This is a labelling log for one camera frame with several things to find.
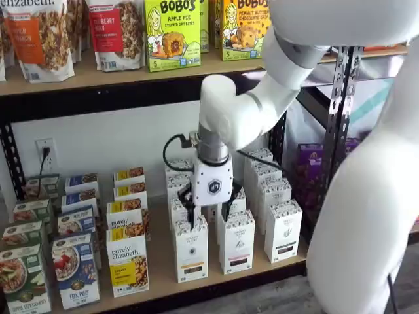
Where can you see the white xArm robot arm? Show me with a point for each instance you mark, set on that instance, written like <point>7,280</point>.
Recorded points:
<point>360,229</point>

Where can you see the granola bag red label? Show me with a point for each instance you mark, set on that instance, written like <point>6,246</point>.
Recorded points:
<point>111,36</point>

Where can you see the green Bobo's apple pie box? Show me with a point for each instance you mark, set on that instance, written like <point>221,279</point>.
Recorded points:
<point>204,26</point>
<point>170,32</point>

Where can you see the white tea box yellow strip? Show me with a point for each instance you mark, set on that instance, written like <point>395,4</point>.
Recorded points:
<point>174,186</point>
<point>176,162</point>
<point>191,252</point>
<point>175,214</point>

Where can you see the white tea box dark strip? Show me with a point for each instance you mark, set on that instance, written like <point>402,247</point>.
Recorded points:
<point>275,189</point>
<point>248,173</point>
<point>268,172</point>
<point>283,232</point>

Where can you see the white yellow granola box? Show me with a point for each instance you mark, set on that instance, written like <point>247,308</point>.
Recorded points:
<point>124,212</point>
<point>126,261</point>
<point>129,191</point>
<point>129,175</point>

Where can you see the purple Annie's snack box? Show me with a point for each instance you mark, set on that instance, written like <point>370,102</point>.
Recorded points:
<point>311,157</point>
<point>309,186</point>
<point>352,145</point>

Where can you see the orange snack box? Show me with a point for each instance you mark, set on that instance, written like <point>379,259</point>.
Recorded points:
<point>386,48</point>

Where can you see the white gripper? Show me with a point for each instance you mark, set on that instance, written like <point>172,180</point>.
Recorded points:
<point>212,186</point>

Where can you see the white tea box pink strip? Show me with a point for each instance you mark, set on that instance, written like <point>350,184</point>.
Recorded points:
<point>236,242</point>
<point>243,201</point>

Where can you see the granola bag blue label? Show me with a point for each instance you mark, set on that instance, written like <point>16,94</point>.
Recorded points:
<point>2,49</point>

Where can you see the orange Bobo's peanut butter box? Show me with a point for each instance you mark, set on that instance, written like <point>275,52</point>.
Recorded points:
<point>242,39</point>

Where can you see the black metal shelf rack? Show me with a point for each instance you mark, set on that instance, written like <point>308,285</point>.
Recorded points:
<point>358,65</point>
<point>131,101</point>

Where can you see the granola bag orange label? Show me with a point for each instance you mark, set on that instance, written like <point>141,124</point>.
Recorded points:
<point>36,42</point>

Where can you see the green cereal box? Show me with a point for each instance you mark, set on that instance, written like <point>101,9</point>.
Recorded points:
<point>19,233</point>
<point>31,211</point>
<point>23,281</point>
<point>49,189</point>

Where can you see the wooden shelf board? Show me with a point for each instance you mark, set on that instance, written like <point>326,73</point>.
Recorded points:
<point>329,58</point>
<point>160,261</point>
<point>98,81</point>

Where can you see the white granola bag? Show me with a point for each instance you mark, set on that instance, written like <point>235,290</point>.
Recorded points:
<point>77,29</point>

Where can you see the white teal plastic sheet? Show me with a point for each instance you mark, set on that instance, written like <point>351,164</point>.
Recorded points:
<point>376,98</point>

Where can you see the blue flax cereal box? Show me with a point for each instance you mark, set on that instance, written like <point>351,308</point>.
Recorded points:
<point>75,271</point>
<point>80,181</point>
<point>78,198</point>
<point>77,220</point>

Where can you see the white wall outlet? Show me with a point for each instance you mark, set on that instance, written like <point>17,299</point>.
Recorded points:
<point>50,165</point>

